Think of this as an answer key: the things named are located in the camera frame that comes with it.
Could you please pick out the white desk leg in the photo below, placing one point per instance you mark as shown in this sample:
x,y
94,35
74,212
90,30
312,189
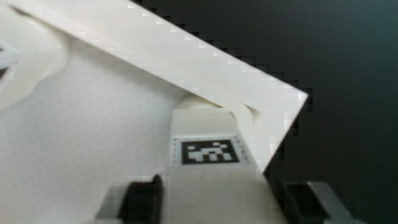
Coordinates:
x,y
216,192

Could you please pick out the white desk top tray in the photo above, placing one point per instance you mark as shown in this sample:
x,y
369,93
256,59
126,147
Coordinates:
x,y
85,113

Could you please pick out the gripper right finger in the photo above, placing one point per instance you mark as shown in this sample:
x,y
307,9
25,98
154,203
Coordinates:
x,y
311,204

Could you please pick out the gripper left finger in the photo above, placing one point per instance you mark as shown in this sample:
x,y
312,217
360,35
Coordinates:
x,y
131,203

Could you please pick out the white front fence bar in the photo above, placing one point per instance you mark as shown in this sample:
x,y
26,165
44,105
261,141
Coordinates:
x,y
124,30

